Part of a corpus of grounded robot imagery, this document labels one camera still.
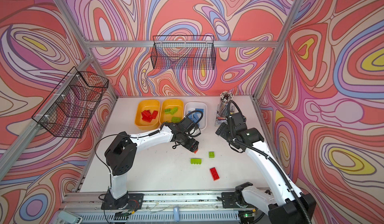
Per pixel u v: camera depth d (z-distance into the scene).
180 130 0.68
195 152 0.90
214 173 0.81
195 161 0.85
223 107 0.99
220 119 1.05
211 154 0.88
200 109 1.09
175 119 1.04
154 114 1.09
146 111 1.07
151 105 1.08
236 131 0.55
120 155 0.48
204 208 0.73
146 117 1.04
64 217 0.68
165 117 1.06
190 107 1.10
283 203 0.38
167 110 1.08
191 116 0.74
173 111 1.08
